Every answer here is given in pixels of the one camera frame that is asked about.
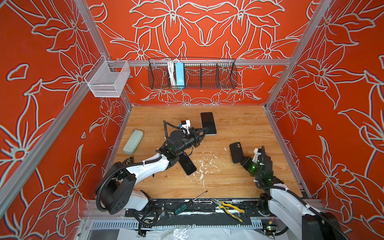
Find black wire wall basket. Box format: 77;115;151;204
148;57;239;90

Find small yellow black tape measure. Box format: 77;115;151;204
123;156;134;166

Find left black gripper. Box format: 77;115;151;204
174;128;209;157

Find circuit board with wires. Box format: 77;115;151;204
262;219;279;238

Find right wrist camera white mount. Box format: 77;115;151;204
252;148;262;164

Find white cable in basket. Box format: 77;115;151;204
167;59;177;88

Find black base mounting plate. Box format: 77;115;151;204
136;198;277;219

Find black phone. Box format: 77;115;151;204
179;153;197;176
201;112;217;135

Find white mesh wall basket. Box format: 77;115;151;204
85;60;131;98

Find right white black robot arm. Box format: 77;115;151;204
230;143;348;240

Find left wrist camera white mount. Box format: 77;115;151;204
179;120;191;135

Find grey-green glasses case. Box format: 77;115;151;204
123;130;144;155

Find light blue box in basket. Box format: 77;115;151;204
175;62;185;89

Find green handled screwdriver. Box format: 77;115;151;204
174;191;208;215

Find yellow handled pliers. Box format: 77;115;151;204
210;197;245;223

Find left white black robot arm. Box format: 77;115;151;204
95;121;209;215

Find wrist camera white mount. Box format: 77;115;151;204
252;148;262;164
179;120;191;135

